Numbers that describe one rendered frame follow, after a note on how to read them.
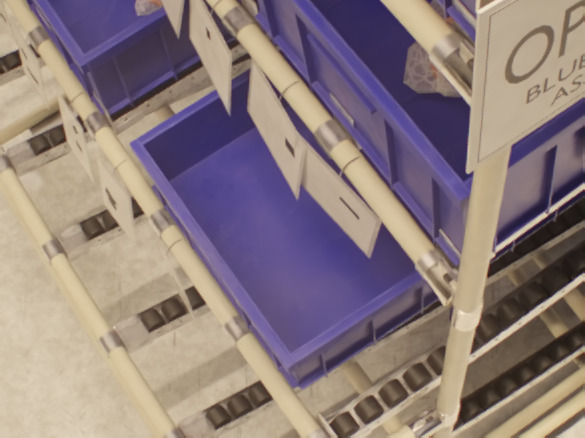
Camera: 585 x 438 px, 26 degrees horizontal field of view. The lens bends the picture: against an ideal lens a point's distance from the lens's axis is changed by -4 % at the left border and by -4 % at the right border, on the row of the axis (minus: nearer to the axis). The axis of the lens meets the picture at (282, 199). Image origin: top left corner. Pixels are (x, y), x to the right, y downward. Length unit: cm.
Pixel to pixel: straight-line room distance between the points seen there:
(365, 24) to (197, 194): 41
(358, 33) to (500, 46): 61
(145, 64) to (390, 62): 47
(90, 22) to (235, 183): 36
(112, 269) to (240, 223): 85
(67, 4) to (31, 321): 79
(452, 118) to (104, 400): 123
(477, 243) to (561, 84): 24
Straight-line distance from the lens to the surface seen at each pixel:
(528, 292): 168
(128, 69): 178
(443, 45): 100
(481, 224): 113
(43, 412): 246
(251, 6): 148
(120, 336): 198
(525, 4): 84
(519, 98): 94
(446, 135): 139
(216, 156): 177
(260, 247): 171
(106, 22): 193
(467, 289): 126
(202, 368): 244
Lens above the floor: 227
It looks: 62 degrees down
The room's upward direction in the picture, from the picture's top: 7 degrees counter-clockwise
